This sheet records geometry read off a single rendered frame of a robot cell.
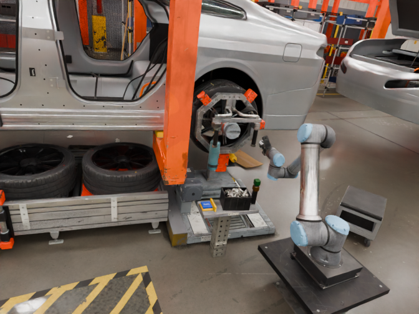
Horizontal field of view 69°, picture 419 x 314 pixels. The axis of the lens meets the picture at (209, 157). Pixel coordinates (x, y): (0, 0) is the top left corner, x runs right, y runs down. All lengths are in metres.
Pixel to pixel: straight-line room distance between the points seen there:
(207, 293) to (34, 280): 1.15
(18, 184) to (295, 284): 1.97
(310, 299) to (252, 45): 1.92
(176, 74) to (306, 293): 1.54
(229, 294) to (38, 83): 2.02
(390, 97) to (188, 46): 3.05
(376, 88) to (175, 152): 3.08
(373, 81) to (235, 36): 2.44
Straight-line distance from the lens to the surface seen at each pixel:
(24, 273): 2.53
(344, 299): 2.13
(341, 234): 2.02
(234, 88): 2.66
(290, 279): 2.09
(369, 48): 5.83
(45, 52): 2.54
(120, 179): 2.46
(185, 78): 2.02
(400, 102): 4.44
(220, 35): 2.59
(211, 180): 3.00
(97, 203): 2.47
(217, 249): 2.47
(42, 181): 2.53
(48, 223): 2.57
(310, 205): 1.93
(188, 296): 2.25
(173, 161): 2.22
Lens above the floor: 1.74
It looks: 26 degrees down
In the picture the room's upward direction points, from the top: 7 degrees clockwise
